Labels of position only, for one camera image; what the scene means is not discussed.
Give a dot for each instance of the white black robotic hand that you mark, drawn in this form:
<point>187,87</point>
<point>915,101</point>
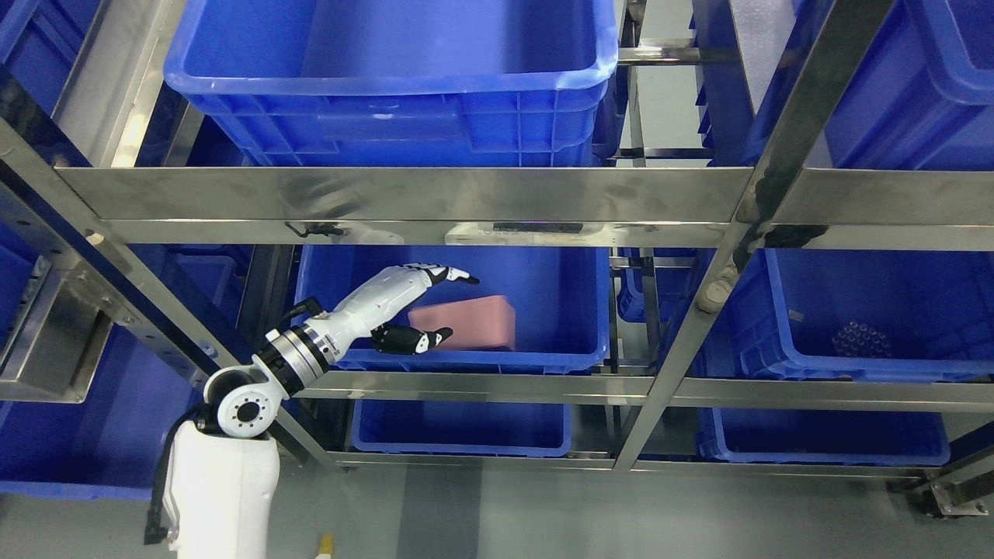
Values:
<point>366,312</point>

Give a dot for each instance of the pink plastic storage box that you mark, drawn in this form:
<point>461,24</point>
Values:
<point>481,324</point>

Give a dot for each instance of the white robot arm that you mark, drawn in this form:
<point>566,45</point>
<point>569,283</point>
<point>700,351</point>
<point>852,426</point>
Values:
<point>218,472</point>

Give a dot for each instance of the blue middle shelf crate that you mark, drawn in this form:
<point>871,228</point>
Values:
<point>559,295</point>

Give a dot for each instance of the stainless steel shelf rack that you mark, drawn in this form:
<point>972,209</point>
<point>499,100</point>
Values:
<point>88,218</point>

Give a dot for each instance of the blue bottom centre crate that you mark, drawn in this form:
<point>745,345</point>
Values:
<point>499,429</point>

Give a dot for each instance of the large blue top crate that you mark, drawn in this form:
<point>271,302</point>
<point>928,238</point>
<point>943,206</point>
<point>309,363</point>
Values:
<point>399,83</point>

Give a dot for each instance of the blue left lower crate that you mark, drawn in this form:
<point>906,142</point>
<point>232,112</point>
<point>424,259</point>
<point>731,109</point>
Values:
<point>108,446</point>

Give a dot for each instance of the blue bottom right crate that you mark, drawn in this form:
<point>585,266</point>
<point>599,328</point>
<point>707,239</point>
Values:
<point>837,438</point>

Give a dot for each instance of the blue right middle crate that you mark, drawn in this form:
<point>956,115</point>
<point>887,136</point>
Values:
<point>865,316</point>

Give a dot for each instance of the blue top right crate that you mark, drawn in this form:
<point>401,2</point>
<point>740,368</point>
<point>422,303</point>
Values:
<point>920,100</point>

